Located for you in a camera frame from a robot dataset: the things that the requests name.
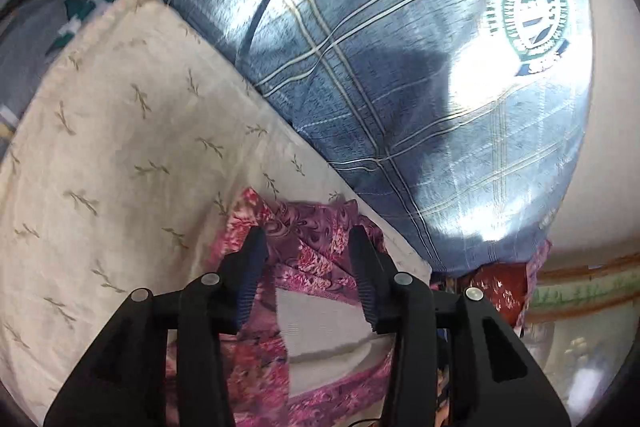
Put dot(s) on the blue plaid pillow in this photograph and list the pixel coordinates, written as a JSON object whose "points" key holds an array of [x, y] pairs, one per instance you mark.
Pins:
{"points": [[380, 72]]}

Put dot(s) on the purple floral garment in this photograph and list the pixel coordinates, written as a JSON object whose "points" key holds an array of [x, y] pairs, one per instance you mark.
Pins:
{"points": [[310, 232]]}

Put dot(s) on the green painted wooden frame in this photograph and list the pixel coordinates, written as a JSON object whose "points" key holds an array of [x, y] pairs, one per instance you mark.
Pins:
{"points": [[580, 292]]}

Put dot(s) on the dark red cloth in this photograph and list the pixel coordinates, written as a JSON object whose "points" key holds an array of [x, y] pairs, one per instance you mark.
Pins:
{"points": [[500, 294]]}

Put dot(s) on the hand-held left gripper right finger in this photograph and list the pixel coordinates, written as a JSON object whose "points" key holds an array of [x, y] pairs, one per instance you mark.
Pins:
{"points": [[362, 279]]}

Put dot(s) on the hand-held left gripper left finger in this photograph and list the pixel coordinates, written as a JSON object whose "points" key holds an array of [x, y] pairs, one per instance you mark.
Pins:
{"points": [[252, 267]]}

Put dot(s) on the teal patterned cloth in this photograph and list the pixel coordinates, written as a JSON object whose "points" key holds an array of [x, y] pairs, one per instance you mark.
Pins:
{"points": [[82, 9]]}

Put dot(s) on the grey-blue star-print duvet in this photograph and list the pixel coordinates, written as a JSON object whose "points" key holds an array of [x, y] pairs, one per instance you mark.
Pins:
{"points": [[25, 57]]}

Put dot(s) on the cream leaf-print bed sheet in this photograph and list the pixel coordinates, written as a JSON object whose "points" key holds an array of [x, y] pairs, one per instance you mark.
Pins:
{"points": [[125, 147]]}

